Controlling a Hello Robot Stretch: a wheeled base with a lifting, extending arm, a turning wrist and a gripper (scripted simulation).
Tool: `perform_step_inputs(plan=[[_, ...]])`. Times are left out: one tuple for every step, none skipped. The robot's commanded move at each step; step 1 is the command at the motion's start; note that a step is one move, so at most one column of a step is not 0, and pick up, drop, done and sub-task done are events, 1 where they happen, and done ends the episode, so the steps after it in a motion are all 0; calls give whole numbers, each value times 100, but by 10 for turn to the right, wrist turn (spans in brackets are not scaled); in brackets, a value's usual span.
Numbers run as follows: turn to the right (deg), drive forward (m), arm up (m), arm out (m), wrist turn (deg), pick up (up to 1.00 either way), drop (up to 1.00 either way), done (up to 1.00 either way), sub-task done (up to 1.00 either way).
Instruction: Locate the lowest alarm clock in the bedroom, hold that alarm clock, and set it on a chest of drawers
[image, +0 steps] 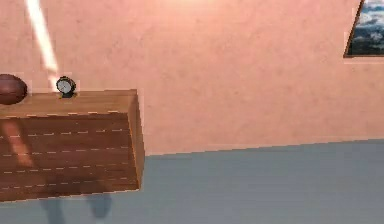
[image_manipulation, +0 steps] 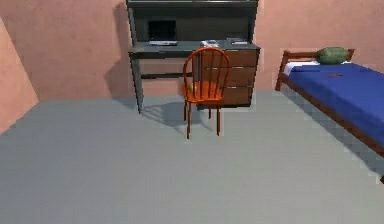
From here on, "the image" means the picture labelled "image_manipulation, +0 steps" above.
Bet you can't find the dark flat book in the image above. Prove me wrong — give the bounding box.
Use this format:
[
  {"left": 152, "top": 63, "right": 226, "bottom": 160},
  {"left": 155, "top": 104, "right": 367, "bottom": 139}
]
[{"left": 226, "top": 37, "right": 249, "bottom": 46}]

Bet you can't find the grey desk with brown drawers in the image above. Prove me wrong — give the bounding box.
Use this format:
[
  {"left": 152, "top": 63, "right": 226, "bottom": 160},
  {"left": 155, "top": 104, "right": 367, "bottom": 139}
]
[{"left": 125, "top": 0, "right": 262, "bottom": 115}]

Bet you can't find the bed with blue cover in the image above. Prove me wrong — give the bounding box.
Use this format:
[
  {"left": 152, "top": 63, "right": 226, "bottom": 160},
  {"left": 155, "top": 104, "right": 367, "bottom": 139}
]
[{"left": 274, "top": 48, "right": 384, "bottom": 185}]

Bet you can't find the black laptop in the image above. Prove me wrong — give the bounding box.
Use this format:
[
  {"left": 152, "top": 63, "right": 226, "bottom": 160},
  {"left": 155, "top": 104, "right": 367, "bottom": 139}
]
[{"left": 146, "top": 19, "right": 179, "bottom": 47}]

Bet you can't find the small white object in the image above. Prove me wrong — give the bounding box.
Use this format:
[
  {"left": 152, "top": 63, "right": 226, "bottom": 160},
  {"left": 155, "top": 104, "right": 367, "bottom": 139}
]
[{"left": 200, "top": 39, "right": 220, "bottom": 48}]

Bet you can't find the orange wooden chair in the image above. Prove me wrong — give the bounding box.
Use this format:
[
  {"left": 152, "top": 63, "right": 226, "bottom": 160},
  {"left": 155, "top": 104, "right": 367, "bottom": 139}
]
[{"left": 181, "top": 46, "right": 231, "bottom": 140}]

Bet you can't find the green pillow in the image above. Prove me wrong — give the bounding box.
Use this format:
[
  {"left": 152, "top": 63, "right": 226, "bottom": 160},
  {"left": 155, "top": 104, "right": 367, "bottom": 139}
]
[{"left": 315, "top": 46, "right": 350, "bottom": 66}]

